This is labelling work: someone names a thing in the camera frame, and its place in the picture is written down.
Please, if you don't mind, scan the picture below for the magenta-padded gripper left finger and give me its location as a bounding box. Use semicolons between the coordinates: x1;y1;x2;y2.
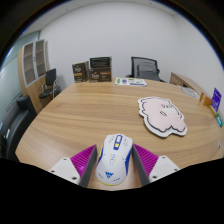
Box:
48;143;99;188

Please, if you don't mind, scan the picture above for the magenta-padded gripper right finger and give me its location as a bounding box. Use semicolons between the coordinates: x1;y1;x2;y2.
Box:
131;143;181;187

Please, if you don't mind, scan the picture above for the white blue yellow computer mouse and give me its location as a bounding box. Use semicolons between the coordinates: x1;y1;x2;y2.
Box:
95;133;134;187

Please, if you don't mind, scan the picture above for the pink pig-shaped mouse pad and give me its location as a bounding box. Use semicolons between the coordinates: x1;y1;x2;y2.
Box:
137;96;188;138

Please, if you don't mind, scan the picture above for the black sofa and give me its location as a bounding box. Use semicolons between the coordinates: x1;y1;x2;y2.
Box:
0;95;38;161

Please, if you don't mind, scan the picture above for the small teal box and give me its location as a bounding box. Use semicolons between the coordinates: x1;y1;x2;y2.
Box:
215;113;224;128

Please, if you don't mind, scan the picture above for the small orange box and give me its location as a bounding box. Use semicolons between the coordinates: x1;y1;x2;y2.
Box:
199;92;213;108

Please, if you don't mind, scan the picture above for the round grey printed sheet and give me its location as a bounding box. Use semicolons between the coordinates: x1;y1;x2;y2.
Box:
180;85;201;99

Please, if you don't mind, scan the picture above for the purple card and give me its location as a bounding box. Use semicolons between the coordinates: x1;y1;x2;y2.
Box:
210;87;223;113

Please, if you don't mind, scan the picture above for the wooden side desk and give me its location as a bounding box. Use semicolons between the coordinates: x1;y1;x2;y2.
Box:
169;71;208;98

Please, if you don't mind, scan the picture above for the wooden shelf unit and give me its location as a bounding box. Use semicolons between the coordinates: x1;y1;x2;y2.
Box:
17;38;51;114

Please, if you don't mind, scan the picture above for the white printed paper sheet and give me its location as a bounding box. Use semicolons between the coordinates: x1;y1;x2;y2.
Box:
114;77;148;88

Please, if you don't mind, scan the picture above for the small black chair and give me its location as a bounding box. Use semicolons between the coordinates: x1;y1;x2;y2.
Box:
38;68;63;100

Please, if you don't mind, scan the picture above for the tall brown cardboard box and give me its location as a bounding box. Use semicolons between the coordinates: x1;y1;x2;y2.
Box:
71;61;90;84

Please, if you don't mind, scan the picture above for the black mesh office chair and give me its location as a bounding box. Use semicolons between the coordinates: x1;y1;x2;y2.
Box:
125;56;166;83

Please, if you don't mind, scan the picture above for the wide brown cardboard box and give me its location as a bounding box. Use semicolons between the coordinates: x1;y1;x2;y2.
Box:
87;67;113;83

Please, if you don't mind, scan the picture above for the black cardboard box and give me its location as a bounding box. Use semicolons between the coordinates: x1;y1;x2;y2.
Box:
88;56;113;70

